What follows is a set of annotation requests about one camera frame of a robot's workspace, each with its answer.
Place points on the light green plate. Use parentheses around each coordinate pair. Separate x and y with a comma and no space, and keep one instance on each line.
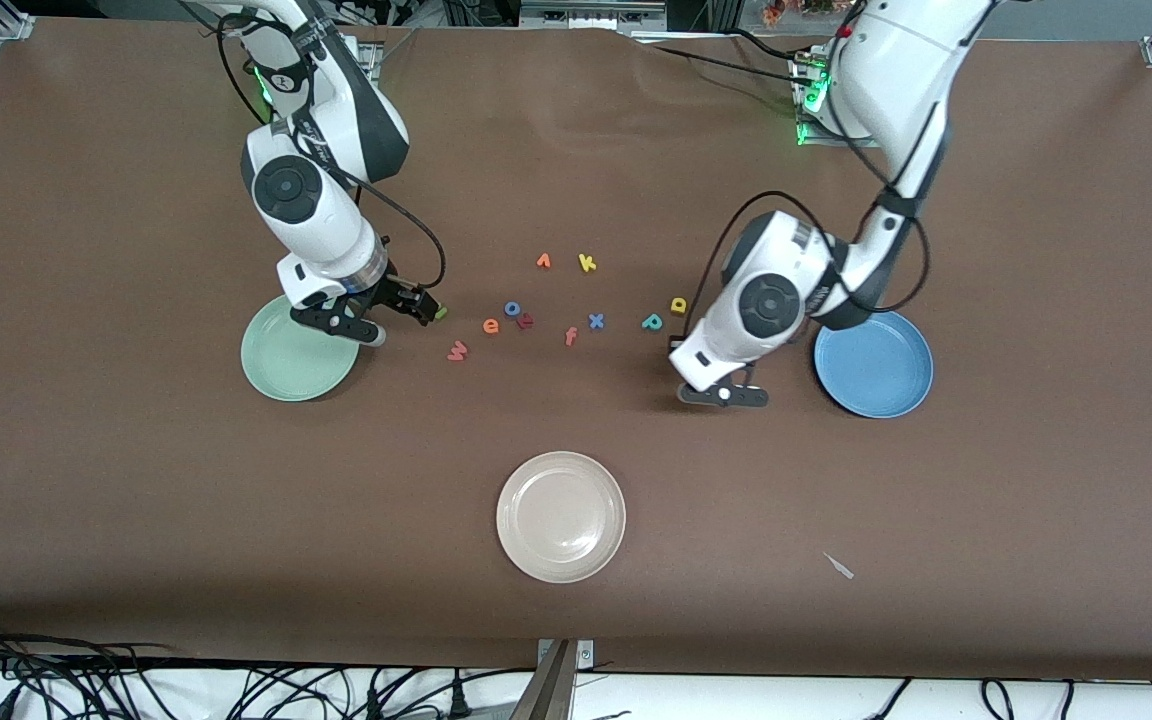
(286,370)

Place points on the grey aluminium profile beam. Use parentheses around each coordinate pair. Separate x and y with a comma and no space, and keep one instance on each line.
(548,695)

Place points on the orange flowers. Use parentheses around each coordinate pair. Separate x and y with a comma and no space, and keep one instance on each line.
(774,12)

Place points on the silver equipment frame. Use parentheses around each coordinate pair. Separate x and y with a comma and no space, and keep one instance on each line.
(591,15)

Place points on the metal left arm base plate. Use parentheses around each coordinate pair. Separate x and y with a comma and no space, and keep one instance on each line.
(811,138)

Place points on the small grey paper scrap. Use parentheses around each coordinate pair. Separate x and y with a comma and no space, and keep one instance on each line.
(841,568)

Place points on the green letter p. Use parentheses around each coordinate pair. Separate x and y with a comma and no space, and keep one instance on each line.
(652,322)

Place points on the blue plate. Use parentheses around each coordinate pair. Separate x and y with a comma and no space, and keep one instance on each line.
(886,385)

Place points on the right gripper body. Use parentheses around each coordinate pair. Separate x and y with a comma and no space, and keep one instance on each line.
(398,297)

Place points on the beige plate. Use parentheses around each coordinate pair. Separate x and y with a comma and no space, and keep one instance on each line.
(561,517)

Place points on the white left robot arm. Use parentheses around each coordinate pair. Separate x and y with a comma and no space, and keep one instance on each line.
(896,70)

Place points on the silver metal bracket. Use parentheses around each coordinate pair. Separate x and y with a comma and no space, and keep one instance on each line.
(584,655)

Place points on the pink letter w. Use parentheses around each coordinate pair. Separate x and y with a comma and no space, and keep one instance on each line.
(457,351)

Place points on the brown paper table cover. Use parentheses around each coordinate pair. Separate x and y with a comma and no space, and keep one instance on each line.
(236,500)

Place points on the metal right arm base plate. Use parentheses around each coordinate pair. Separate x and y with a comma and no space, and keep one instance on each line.
(368,60)

